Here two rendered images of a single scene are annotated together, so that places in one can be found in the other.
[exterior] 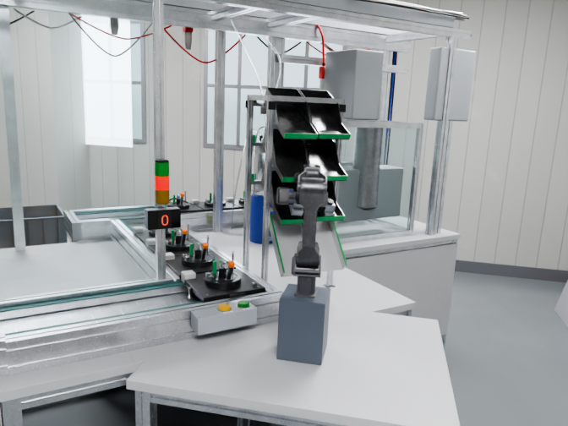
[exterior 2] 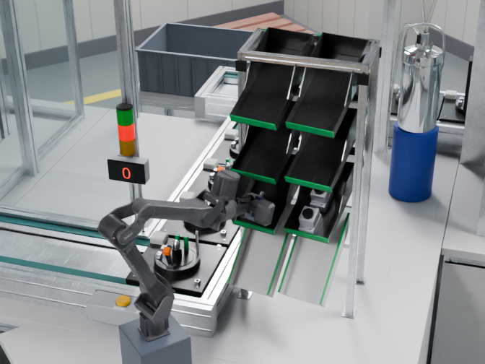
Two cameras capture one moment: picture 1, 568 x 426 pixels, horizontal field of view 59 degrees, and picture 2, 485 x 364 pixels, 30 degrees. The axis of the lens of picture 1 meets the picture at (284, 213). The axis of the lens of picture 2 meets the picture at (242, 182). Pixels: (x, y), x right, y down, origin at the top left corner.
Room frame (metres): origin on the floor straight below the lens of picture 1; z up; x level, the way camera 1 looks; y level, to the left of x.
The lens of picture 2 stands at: (0.45, -1.57, 2.55)
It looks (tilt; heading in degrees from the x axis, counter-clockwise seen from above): 30 degrees down; 48
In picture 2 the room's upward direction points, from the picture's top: 1 degrees counter-clockwise
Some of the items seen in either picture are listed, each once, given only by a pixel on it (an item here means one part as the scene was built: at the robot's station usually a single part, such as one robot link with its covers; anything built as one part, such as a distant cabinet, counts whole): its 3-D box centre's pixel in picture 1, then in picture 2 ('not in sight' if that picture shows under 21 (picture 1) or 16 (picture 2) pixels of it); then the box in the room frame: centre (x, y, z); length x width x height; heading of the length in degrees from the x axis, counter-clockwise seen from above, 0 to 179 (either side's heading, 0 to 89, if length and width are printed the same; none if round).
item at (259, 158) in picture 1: (265, 160); (421, 76); (2.78, 0.11, 1.32); 0.14 x 0.14 x 0.38
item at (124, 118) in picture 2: (161, 168); (125, 115); (1.79, 0.44, 1.39); 0.05 x 0.05 x 0.05
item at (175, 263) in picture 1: (198, 252); (204, 207); (2.01, 0.35, 1.01); 0.24 x 0.24 x 0.13; 31
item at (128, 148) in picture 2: (162, 196); (127, 144); (1.79, 0.44, 1.29); 0.05 x 0.05 x 0.05
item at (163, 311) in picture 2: (306, 264); (152, 302); (1.48, -0.08, 1.15); 0.09 x 0.07 x 0.06; 87
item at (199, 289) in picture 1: (222, 284); (177, 265); (1.79, 0.22, 0.96); 0.24 x 0.24 x 0.02; 31
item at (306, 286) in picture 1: (306, 283); (154, 321); (1.48, -0.08, 1.09); 0.07 x 0.07 x 0.06; 79
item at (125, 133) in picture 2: (161, 182); (126, 130); (1.79, 0.44, 1.34); 0.05 x 0.05 x 0.05
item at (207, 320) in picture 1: (224, 317); (124, 310); (1.56, 0.18, 0.93); 0.21 x 0.07 x 0.06; 121
